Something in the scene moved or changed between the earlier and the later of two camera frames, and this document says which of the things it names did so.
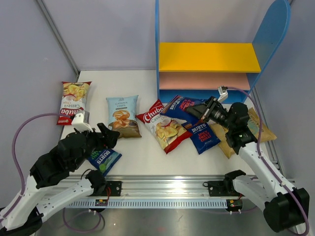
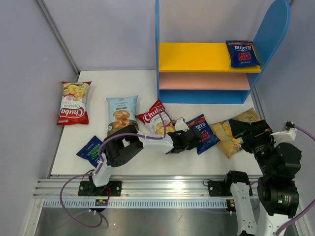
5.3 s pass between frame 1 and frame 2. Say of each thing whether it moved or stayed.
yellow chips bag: stayed
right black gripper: moved
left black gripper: moved
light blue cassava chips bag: stayed
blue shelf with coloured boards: stayed
